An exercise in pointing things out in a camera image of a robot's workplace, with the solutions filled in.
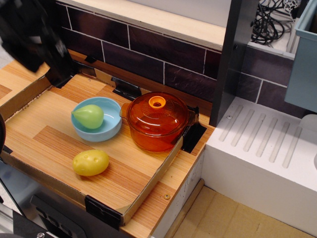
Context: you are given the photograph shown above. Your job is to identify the light wooden shelf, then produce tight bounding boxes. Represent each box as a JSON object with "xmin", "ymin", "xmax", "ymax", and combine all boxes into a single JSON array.
[{"xmin": 61, "ymin": 0, "xmax": 226, "ymax": 51}]

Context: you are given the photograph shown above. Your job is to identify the teal plastic bin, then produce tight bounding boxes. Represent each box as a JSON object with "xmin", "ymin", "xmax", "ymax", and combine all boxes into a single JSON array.
[{"xmin": 285, "ymin": 0, "xmax": 317, "ymax": 112}]

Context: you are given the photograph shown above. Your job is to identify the orange glass pot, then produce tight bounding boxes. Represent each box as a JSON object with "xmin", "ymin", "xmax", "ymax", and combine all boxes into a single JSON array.
[{"xmin": 120, "ymin": 101, "xmax": 196, "ymax": 152}]

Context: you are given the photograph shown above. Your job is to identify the yellow plastic potato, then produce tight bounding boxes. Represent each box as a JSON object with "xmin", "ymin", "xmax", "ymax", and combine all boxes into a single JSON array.
[{"xmin": 72, "ymin": 149, "xmax": 109, "ymax": 177}]

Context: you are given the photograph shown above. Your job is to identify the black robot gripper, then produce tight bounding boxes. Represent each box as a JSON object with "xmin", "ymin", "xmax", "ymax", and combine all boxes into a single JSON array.
[{"xmin": 0, "ymin": 0, "xmax": 76, "ymax": 81}]

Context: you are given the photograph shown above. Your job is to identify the cardboard fence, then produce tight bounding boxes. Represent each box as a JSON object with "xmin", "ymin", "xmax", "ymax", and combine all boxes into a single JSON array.
[{"xmin": 0, "ymin": 56, "xmax": 208, "ymax": 230}]

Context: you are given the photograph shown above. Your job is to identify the light blue bowl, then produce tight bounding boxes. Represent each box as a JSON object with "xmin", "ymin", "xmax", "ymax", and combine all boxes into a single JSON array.
[{"xmin": 71, "ymin": 97, "xmax": 122, "ymax": 142}]

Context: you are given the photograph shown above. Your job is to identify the white sink drainboard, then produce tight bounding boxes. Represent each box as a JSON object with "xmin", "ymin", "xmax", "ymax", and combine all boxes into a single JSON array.
[{"xmin": 202, "ymin": 98, "xmax": 317, "ymax": 236}]

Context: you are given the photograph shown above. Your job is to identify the tangled black cables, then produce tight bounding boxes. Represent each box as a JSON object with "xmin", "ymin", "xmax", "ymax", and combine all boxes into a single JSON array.
[{"xmin": 250, "ymin": 0, "xmax": 302, "ymax": 46}]

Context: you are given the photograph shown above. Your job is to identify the green plastic pear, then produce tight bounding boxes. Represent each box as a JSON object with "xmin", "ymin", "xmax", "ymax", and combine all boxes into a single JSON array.
[{"xmin": 71, "ymin": 104, "xmax": 104, "ymax": 129}]

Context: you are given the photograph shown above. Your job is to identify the orange glass pot lid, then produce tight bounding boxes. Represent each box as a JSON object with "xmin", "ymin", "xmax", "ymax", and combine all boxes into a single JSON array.
[{"xmin": 120, "ymin": 92, "xmax": 190, "ymax": 136}]

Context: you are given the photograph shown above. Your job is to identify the dark grey vertical post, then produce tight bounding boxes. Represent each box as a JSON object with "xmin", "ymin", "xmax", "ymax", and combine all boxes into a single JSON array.
[{"xmin": 209, "ymin": 0, "xmax": 259, "ymax": 127}]

